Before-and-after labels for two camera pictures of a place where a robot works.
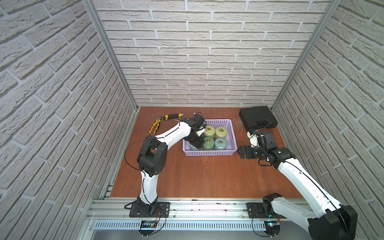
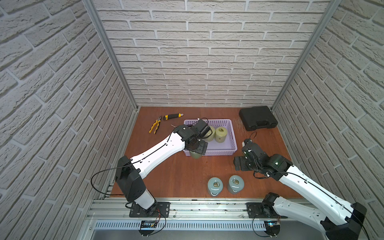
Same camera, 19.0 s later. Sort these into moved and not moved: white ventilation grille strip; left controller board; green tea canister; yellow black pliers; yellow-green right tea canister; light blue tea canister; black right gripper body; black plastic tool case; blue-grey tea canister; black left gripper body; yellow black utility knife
Moved: light blue tea canister; black right gripper body; green tea canister; blue-grey tea canister; black left gripper body
Not moved: white ventilation grille strip; yellow black utility knife; left controller board; black plastic tool case; yellow black pliers; yellow-green right tea canister
